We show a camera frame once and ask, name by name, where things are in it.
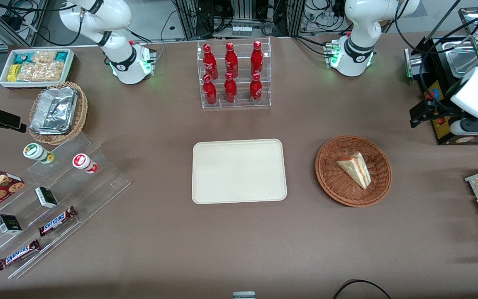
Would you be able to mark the small grey device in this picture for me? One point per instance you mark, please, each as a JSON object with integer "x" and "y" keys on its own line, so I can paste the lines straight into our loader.
{"x": 244, "y": 295}

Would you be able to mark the red lid yogurt cup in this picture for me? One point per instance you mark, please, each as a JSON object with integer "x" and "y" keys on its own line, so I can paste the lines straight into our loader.
{"x": 83, "y": 162}

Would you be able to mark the yellow snack packet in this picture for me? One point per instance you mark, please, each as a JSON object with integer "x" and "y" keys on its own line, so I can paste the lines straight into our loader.
{"x": 13, "y": 72}

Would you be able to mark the clear acrylic tiered stand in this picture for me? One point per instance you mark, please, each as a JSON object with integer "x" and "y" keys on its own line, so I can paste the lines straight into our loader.
{"x": 93, "y": 187}

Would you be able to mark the aluminium frame rack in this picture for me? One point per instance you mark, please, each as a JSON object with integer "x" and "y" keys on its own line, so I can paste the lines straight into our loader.
{"x": 243, "y": 16}

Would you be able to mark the small black box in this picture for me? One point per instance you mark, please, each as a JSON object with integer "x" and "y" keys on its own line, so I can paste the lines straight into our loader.
{"x": 46, "y": 197}
{"x": 8, "y": 224}

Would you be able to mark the clear cracker packet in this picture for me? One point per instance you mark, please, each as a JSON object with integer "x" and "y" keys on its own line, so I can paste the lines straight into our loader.
{"x": 44, "y": 56}
{"x": 40, "y": 72}

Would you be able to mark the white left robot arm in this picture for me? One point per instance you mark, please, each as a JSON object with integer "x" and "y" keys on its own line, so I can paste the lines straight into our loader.
{"x": 357, "y": 25}

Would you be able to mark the white rectangular snack bin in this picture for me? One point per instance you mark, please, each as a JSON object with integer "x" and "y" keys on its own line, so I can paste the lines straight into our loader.
{"x": 69, "y": 66}

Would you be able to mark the red cola bottle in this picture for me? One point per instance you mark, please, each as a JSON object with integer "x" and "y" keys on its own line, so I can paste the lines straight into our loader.
{"x": 256, "y": 88}
{"x": 230, "y": 89}
{"x": 210, "y": 62}
{"x": 231, "y": 61}
{"x": 257, "y": 58}
{"x": 209, "y": 91}

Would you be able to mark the steel warmer pan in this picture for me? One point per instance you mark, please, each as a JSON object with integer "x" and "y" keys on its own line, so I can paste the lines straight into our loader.
{"x": 461, "y": 58}

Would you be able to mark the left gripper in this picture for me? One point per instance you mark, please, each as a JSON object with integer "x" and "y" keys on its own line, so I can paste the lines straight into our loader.
{"x": 439, "y": 106}

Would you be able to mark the clear acrylic bottle rack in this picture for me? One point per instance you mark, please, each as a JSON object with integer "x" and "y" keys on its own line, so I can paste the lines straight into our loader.
{"x": 241, "y": 104}

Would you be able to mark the snickers chocolate bar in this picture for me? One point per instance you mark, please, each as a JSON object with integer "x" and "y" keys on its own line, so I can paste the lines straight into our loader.
{"x": 56, "y": 221}
{"x": 18, "y": 254}

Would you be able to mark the light wicker basket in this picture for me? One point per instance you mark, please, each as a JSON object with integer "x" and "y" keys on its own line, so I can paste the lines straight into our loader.
{"x": 82, "y": 112}

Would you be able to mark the green lid yogurt cup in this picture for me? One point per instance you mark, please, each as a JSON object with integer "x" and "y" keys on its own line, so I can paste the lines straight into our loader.
{"x": 35, "y": 152}

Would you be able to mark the beige rectangular tray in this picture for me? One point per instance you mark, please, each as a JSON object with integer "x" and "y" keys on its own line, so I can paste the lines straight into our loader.
{"x": 239, "y": 171}

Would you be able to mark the aluminium foil container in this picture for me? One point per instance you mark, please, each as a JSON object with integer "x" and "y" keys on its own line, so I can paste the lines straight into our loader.
{"x": 54, "y": 110}

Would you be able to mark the teal snack packet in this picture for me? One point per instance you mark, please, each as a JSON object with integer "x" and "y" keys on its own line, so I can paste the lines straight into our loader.
{"x": 61, "y": 56}
{"x": 24, "y": 57}

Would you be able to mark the black food warmer machine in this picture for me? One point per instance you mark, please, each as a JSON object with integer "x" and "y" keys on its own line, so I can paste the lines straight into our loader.
{"x": 430, "y": 79}

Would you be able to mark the brown wicker basket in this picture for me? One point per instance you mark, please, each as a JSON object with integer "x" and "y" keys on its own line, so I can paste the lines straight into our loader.
{"x": 338, "y": 191}

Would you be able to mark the black clamp device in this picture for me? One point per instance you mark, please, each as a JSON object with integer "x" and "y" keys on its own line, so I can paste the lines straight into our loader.
{"x": 2, "y": 118}

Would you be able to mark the triangular sandwich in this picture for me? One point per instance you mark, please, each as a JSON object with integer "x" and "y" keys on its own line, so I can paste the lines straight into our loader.
{"x": 357, "y": 170}

